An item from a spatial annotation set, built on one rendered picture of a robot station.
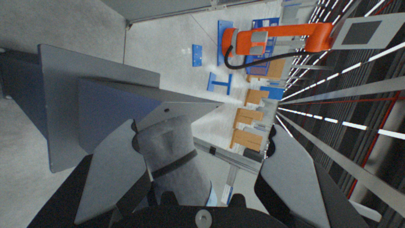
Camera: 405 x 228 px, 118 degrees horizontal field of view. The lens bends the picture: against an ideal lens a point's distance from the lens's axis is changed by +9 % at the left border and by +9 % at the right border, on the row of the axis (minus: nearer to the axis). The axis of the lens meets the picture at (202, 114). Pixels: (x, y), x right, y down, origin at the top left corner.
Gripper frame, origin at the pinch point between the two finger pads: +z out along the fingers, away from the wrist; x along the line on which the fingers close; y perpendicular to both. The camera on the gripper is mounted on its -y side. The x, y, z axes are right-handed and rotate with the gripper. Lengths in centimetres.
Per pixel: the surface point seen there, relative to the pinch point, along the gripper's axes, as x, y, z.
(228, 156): 28, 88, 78
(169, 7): -27, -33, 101
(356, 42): 254, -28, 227
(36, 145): -124, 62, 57
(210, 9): 3, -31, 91
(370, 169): 663, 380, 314
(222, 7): 10, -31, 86
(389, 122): 690, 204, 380
